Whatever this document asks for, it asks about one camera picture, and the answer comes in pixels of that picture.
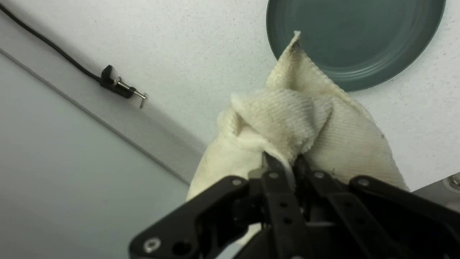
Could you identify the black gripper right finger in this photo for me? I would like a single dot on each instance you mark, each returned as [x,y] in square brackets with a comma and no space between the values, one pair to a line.
[369,219]

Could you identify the black clamp rod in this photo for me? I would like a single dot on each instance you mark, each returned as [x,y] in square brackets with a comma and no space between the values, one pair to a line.
[108,78]

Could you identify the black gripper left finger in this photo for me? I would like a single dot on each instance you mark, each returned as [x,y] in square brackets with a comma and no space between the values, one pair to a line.
[220,214]

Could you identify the dark green plate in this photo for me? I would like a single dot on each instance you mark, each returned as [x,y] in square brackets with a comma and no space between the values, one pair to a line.
[358,43]

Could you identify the beige cloth towel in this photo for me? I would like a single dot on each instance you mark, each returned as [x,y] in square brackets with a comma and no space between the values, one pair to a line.
[299,112]

